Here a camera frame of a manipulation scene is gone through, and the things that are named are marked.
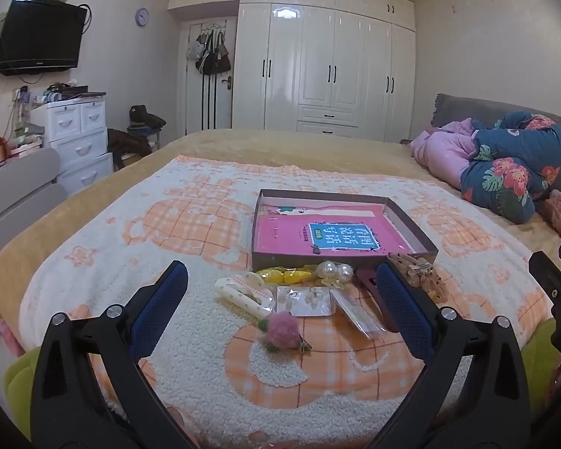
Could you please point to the tan bedspread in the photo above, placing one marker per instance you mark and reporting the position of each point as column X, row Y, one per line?
column 285, row 145

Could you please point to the black wall television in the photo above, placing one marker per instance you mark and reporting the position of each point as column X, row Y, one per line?
column 39, row 35

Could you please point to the pink book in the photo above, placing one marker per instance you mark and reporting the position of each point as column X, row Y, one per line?
column 285, row 234

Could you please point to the hanging bags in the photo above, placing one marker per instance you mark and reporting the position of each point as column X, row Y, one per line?
column 210, row 54

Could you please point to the white door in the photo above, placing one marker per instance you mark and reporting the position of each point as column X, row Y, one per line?
column 194, row 103

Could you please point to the pink pillow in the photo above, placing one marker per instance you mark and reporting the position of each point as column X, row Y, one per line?
column 442, row 154

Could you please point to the folded clothes pile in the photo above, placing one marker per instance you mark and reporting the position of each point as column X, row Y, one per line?
column 145, row 119

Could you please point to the white wardrobe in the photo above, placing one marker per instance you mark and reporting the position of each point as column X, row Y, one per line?
column 318, row 56

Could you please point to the maroon hair clip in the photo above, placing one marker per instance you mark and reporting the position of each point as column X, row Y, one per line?
column 364, row 277

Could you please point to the orange patterned blanket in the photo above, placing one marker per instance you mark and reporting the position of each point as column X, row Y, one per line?
column 205, row 374

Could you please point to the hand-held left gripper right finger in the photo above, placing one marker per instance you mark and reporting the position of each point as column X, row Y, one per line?
column 402, row 308

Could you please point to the cluttered side table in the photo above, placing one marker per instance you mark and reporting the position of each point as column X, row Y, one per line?
column 9, row 140

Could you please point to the clear earring case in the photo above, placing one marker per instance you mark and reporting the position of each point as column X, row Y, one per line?
column 304, row 301

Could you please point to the purple wall clock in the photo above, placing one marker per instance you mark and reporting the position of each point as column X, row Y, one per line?
column 141, row 17

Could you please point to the black set-top box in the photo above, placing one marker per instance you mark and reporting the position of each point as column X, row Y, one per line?
column 70, row 90

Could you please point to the shallow cardboard box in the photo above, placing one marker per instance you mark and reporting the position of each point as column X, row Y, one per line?
column 280, row 259

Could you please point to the grey chair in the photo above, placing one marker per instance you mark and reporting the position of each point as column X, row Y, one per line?
column 18, row 182

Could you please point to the blue floral quilt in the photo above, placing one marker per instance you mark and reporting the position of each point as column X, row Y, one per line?
column 509, row 168

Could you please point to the pink pompom hair clip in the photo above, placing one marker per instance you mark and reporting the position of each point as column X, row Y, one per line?
column 283, row 332

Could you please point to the white drawer cabinet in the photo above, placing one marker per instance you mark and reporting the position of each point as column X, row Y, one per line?
column 82, row 135

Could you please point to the yellow hair clip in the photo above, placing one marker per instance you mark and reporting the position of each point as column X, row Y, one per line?
column 285, row 275

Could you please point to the white dotted hair clip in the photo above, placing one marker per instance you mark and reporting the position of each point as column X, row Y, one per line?
column 243, row 297

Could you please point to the clear plastic packet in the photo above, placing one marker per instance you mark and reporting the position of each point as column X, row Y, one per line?
column 355, row 313

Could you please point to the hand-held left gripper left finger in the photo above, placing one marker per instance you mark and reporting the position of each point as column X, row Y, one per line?
column 161, row 304

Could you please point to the grey headboard cushion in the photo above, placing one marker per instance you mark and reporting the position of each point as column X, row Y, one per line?
column 453, row 110

